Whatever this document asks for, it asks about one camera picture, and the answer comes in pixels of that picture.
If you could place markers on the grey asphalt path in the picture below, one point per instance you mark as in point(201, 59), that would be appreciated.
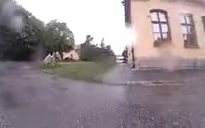
point(123, 71)

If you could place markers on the pink building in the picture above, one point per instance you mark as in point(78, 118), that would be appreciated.
point(71, 54)

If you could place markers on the beige building with dark windows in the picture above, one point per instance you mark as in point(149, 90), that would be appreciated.
point(140, 30)

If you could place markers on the grey asphalt road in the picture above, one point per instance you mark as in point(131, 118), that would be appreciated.
point(56, 100)

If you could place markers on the group of dark green trees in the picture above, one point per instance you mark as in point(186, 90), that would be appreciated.
point(26, 36)

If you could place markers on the green grass lawn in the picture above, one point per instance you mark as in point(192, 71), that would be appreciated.
point(80, 70)

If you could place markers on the dark green bushes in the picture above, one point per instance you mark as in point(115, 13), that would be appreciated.
point(95, 53)

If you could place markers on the cobblestone kerb strip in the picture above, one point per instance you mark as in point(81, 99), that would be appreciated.
point(150, 82)

